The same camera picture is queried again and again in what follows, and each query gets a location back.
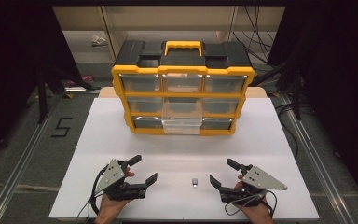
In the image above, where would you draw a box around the black metal stand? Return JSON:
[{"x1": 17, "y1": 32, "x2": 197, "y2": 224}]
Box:
[{"x1": 36, "y1": 66, "x2": 49, "y2": 125}]

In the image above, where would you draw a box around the pink purple object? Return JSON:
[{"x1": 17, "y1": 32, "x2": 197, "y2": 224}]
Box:
[{"x1": 66, "y1": 74, "x2": 95, "y2": 88}]

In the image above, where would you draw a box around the black curtain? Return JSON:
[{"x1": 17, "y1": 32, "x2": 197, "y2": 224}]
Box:
[
  {"x1": 0, "y1": 0, "x2": 85, "y2": 162},
  {"x1": 267, "y1": 0, "x2": 358, "y2": 213}
]

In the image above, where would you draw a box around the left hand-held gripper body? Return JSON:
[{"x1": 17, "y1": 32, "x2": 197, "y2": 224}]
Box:
[{"x1": 94, "y1": 158, "x2": 149, "y2": 202}]

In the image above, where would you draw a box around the beige shelf unit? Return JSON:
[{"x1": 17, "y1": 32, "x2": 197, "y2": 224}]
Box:
[{"x1": 51, "y1": 5, "x2": 286, "y2": 63}]

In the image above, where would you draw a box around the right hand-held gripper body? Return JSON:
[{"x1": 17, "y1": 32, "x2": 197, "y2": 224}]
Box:
[{"x1": 218, "y1": 164, "x2": 289, "y2": 207}]

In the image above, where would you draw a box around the left hand-held gripper cable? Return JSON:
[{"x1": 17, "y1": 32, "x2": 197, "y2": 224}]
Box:
[{"x1": 76, "y1": 164, "x2": 110, "y2": 224}]

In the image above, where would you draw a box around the right hand-held gripper cable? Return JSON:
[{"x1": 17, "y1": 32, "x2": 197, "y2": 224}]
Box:
[{"x1": 224, "y1": 189, "x2": 278, "y2": 218}]

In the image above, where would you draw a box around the yellow black drawer organizer cabinet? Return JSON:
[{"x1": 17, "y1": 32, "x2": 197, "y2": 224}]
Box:
[{"x1": 110, "y1": 39, "x2": 257, "y2": 137}]

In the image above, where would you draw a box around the hand-held gripper cable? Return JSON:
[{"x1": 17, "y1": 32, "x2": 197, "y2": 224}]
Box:
[
  {"x1": 224, "y1": 189, "x2": 278, "y2": 218},
  {"x1": 76, "y1": 164, "x2": 110, "y2": 224}
]

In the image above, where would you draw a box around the white flat book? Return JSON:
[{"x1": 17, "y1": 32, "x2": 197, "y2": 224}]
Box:
[{"x1": 63, "y1": 86, "x2": 88, "y2": 93}]

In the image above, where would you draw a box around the white crumpled cloth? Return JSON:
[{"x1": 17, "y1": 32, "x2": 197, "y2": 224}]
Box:
[{"x1": 90, "y1": 33, "x2": 109, "y2": 48}]

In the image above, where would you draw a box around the person's right hand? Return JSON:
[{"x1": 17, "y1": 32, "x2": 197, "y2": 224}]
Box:
[{"x1": 233, "y1": 175, "x2": 273, "y2": 219}]

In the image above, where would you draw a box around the aluminium floor rail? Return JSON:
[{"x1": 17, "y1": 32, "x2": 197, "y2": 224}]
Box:
[
  {"x1": 278, "y1": 92, "x2": 357, "y2": 224},
  {"x1": 0, "y1": 94, "x2": 63, "y2": 224}
]

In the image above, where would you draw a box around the clear plastic drawer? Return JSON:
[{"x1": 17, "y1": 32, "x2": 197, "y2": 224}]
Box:
[{"x1": 161, "y1": 96, "x2": 204, "y2": 136}]

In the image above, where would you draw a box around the bundle of black hanging cables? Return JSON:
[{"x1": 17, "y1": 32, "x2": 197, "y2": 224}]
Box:
[{"x1": 228, "y1": 5, "x2": 278, "y2": 64}]

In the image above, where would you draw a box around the person's left hand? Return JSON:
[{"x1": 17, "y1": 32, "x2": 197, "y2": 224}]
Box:
[{"x1": 96, "y1": 167, "x2": 136, "y2": 219}]

